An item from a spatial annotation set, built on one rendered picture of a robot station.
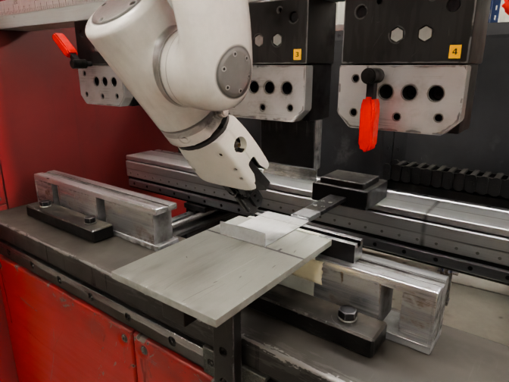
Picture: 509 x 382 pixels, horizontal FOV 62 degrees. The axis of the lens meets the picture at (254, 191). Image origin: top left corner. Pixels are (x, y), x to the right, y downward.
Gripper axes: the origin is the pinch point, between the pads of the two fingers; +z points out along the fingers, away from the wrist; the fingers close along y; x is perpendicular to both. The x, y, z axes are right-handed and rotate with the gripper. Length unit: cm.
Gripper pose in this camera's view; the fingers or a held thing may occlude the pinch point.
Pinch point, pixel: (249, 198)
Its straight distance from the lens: 62.1
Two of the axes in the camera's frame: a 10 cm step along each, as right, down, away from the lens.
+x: -4.6, 7.9, -4.1
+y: -8.0, -1.7, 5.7
